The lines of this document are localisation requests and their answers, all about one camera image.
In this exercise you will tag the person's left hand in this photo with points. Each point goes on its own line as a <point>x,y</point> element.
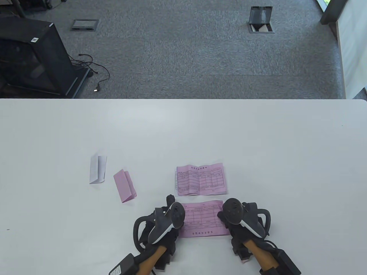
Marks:
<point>169,239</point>

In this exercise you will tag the person's right hand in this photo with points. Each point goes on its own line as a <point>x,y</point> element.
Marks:
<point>236,235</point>

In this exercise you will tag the pink paper invoice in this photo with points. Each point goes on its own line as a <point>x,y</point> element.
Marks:
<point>200,180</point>
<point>203,220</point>
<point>124,186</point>

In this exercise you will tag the white paper invoice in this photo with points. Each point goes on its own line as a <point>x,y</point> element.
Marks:
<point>97,172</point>
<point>176,182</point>

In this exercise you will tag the person's right forearm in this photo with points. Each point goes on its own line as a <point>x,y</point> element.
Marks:
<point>262,255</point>

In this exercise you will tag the person's left forearm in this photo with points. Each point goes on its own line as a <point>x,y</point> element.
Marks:
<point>152,262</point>

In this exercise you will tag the black wrist pack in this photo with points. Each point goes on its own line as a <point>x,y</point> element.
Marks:
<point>288,263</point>
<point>121,266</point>

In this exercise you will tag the open grey floor socket box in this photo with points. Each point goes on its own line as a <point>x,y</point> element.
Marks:
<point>260,15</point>

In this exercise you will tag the black cabinet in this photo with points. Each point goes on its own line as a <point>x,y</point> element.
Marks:
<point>43,57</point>

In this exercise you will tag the white partition panel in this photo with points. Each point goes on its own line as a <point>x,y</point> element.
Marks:
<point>354,43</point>

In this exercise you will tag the closed grey floor socket box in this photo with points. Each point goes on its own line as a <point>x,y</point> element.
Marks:
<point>85,25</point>

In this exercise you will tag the dark grey pillar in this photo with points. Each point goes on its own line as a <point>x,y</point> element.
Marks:
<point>334,11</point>

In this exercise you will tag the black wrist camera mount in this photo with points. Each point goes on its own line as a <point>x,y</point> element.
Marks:
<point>241,253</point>
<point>162,262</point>

